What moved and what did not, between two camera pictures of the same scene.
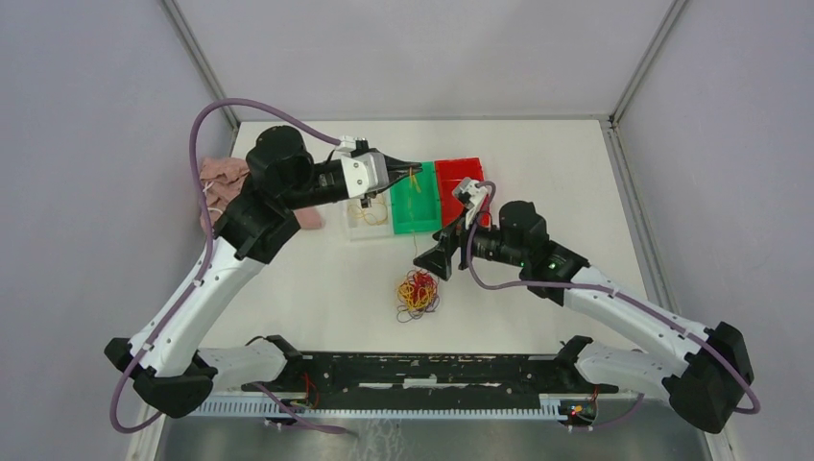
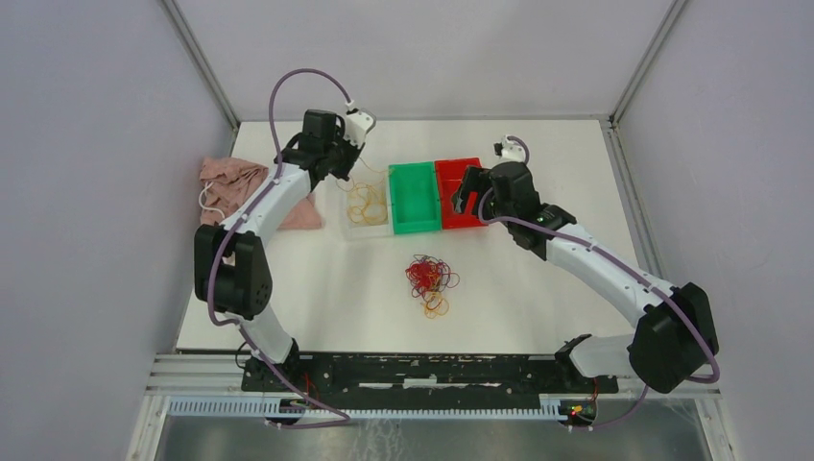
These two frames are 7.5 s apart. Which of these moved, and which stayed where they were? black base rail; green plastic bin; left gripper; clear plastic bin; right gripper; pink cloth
Moved: left gripper; right gripper
Stayed: green plastic bin; clear plastic bin; black base rail; pink cloth
